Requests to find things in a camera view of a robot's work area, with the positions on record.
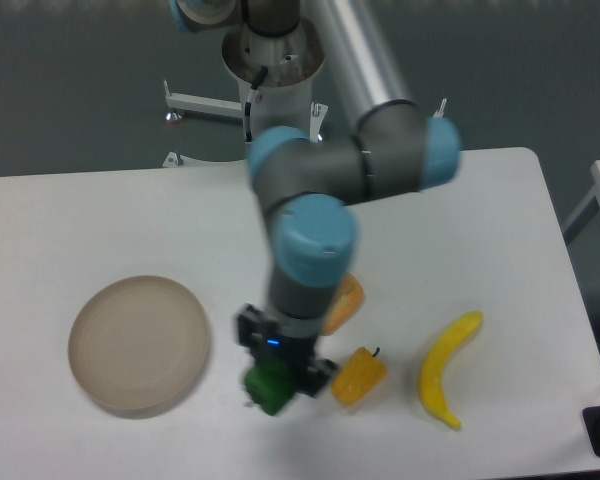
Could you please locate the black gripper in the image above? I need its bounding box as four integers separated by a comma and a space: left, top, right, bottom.
236, 304, 338, 398

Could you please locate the green toy pepper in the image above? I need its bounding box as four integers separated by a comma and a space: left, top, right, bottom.
243, 359, 296, 416

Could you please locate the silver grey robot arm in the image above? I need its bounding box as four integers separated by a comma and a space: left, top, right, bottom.
170, 1, 461, 404

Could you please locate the yellow toy pepper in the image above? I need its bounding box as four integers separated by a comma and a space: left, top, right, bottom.
330, 347, 388, 407

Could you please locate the beige round plate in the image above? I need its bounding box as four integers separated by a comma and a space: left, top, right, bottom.
67, 275, 211, 418

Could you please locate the orange toy bread wedge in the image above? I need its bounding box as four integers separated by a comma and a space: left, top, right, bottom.
321, 273, 364, 336

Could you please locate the yellow toy banana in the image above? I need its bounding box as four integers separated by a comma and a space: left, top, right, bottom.
417, 311, 484, 431

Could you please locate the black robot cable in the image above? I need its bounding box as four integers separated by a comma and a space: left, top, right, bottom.
243, 65, 269, 144

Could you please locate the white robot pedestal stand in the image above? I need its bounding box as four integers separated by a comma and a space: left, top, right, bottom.
160, 17, 449, 169

